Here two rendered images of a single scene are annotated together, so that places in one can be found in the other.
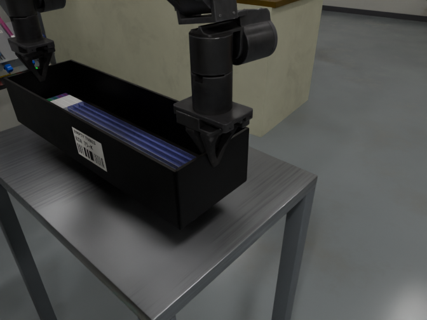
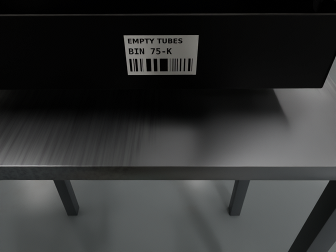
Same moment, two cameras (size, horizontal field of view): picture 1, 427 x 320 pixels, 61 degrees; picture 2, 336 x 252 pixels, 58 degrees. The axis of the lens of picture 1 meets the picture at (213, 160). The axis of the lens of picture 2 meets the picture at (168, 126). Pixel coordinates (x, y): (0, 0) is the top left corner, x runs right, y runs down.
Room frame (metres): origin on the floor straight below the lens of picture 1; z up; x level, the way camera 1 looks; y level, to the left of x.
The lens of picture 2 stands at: (0.30, 0.47, 1.10)
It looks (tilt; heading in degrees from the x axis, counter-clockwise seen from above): 42 degrees down; 318
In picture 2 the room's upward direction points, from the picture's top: straight up
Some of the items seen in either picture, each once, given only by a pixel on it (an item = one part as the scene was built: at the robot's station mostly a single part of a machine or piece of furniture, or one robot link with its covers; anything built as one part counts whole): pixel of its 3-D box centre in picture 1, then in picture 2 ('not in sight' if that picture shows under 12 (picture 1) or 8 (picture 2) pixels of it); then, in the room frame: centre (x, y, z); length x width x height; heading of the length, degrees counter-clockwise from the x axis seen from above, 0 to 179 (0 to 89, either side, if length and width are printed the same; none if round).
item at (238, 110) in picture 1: (211, 94); not in sight; (0.48, 0.00, 1.04); 0.10 x 0.07 x 0.07; 48
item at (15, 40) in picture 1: (28, 31); not in sight; (0.85, 0.42, 1.04); 0.10 x 0.07 x 0.07; 48
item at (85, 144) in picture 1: (112, 124); (130, 27); (0.67, 0.21, 0.90); 0.57 x 0.17 x 0.11; 48
